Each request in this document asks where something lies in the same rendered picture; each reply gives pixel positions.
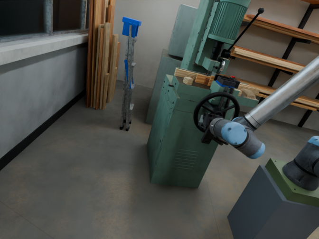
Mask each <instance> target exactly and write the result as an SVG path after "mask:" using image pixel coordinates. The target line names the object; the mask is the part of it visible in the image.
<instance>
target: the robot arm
mask: <svg viewBox="0 0 319 239"><path fill-rule="evenodd" d="M317 83H319V56H318V57H316V58H315V59H314V60H313V61H311V62H310V63H309V64H308V65H306V66H305V67H304V68H303V69H301V70H300V71H299V72H298V73H296V74H295V75H294V76H293V77H292V78H290V79H289V80H288V81H287V82H285V83H284V84H283V85H282V86H280V87H279V88H278V89H277V90H275V91H274V92H273V93H272V94H270V95H269V96H268V97H267V98H265V99H264V100H263V101H262V102H260V103H259V104H258V105H257V106H255V107H254V108H253V109H252V110H250V111H249V112H248V113H247V114H245V115H243V116H242V117H236V118H234V119H233V120H232V121H229V120H226V119H223V117H221V116H219V115H216V114H212V113H205V112H204V114H203V115H201V118H200V121H199V122H198V125H199V126H201V127H202V128H204V129H206V131H205V133H204V135H203V136H202V138H201V142H202V143H206V144H210V142H211V140H212V138H213V137H214V135H215V136H217V137H219V138H220V139H222V140H224V141H226V142H227V143H228V144H230V145H231V146H233V147H234V148H236V149H237V150H239V151H240V152H241V153H243V154H244V155H246V157H248V158H250V159H257V158H259V157H260V156H261V155H262V154H263V153H264V151H265V145H264V143H263V142H261V141H260V140H259V139H258V138H257V137H256V135H255V134H254V131H255V130H256V129H258V127H260V126H261V125H262V124H263V123H265V122H266V121H267V120H269V119H270V118H272V117H273V116H274V115H276V114H277V113H278V112H280V111H281V110H282V109H284V108H285V107H286V106H288V105H289V104H290V103H292V102H293V101H295V100H296V99H297V98H299V97H300V96H301V95H302V94H304V93H305V92H306V91H308V90H309V89H310V88H312V87H313V86H314V85H316V84H317ZM282 171H283V173H284V174H285V176H286V177H287V178H288V179H289V180H290V181H292V182H293V183H294V184H296V185H297V186H299V187H301V188H303V189H306V190H309V191H315V190H316V189H317V188H318V186H319V136H313V137H312V138H311V139H310V140H309V141H308V142H307V143H306V144H305V146H304V147H303V148H302V150H301V151H300V152H299V153H298V154H297V156H296V157H295V158H294V160H292V161H290V162H288V163H287V164H285V165H284V166H283V168H282Z"/></svg>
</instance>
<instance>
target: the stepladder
mask: <svg viewBox="0 0 319 239"><path fill-rule="evenodd" d="M122 22H124V24H123V30H122V35H125V36H127V40H126V54H125V60H124V63H125V68H124V81H123V95H122V115H121V126H120V130H122V129H123V128H124V125H123V123H126V131H128V130H129V129H130V126H129V124H131V112H132V109H133V106H134V104H132V103H131V102H132V91H133V89H134V87H135V85H134V84H133V83H134V82H133V68H134V67H135V65H136V63H134V62H133V55H134V43H135V42H137V39H136V38H135V36H137V34H138V28H139V26H141V21H139V20H135V19H132V18H128V17H123V18H122ZM126 112H127V115H126Z"/></svg>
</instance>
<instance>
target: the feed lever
mask: <svg viewBox="0 0 319 239"><path fill-rule="evenodd" d="M263 12H264V8H263V7H261V8H259V9H258V13H257V14H256V16H255V17H254V18H253V19H252V21H251V22H250V23H249V24H248V26H247V27H246V28H245V29H244V31H243V32H242V33H241V34H240V36H239V37H238V38H237V39H236V40H235V41H234V44H233V45H231V46H230V48H229V49H228V50H226V49H224V50H223V51H222V53H221V56H220V57H224V58H229V56H230V54H231V51H230V50H231V48H232V47H233V46H234V45H235V44H236V42H237V41H238V40H239V39H240V37H241V36H242V35H243V34H244V32H245V31H246V30H247V29H248V28H249V27H250V25H251V24H252V23H253V22H254V21H255V19H256V18H257V17H258V16H259V14H262V13H263Z"/></svg>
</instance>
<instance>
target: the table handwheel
mask: <svg viewBox="0 0 319 239"><path fill-rule="evenodd" d="M214 97H227V98H229V99H230V100H231V101H232V102H233V103H234V105H232V106H230V107H228V108H226V109H223V110H219V109H216V108H215V107H214V106H213V104H211V103H210V102H209V101H208V100H209V99H212V98H214ZM204 103H205V104H206V106H205V105H204ZM201 107H203V108H205V109H207V110H208V111H210V112H211V113H212V114H216V115H219V116H221V117H222V115H223V114H222V113H223V112H225V111H227V110H229V109H232V108H234V107H235V114H234V116H233V118H232V120H233V119H234V118H236V117H239V113H240V106H239V102H238V100H237V99H236V98H235V97H234V96H233V95H231V94H229V93H227V92H214V93H211V94H209V95H207V96H205V97H204V98H203V99H202V100H201V101H200V102H199V103H198V104H197V106H196V107H195V110H194V114H193V120H194V123H195V125H196V127H197V128H198V129H199V130H200V131H202V132H204V133H205V131H206V129H201V128H200V127H199V125H198V113H199V110H200V108H201ZM232 120H231V121H232Z"/></svg>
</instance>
